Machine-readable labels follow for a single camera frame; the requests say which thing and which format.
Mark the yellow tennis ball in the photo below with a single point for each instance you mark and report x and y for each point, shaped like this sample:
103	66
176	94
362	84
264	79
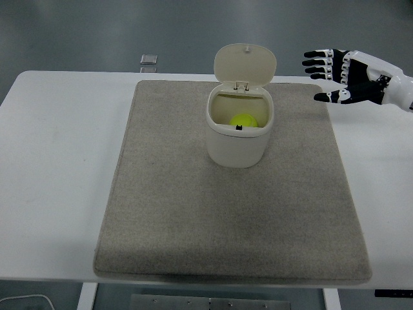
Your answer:
243	121

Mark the white table leg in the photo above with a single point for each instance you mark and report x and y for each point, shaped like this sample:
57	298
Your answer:
330	300
86	297

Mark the silver floor plate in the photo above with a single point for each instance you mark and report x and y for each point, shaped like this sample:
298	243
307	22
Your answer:
148	69
148	58

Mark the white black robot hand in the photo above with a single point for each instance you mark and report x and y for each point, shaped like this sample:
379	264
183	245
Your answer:
358	74

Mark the beige fabric mat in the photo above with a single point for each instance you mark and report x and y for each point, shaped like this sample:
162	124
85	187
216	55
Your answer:
209	219

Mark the black table control panel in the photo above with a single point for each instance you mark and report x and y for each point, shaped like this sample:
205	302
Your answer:
393	293

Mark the cream lidded plastic bin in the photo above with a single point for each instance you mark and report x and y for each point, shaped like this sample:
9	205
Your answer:
237	148

